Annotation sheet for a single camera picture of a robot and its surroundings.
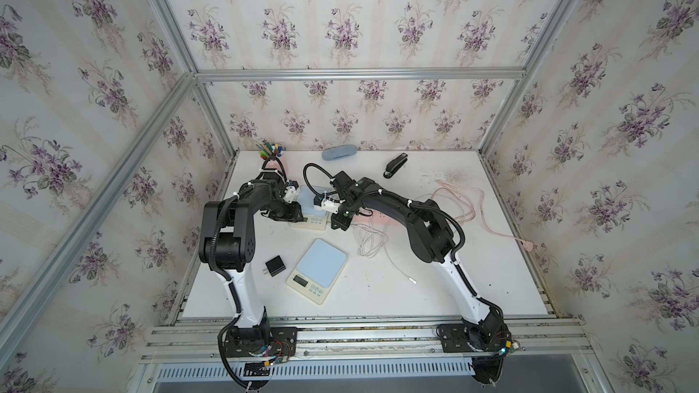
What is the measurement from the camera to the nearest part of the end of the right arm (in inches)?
34.4

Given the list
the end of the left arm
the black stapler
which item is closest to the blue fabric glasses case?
the black stapler

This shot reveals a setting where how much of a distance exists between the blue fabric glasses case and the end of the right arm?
1.13 ft

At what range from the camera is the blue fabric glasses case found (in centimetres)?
118

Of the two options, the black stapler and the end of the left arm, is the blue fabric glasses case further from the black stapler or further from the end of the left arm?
the end of the left arm

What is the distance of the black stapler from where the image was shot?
3.69 ft

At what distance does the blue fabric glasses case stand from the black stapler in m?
0.18

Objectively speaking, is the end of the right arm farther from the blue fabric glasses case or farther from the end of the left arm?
the blue fabric glasses case
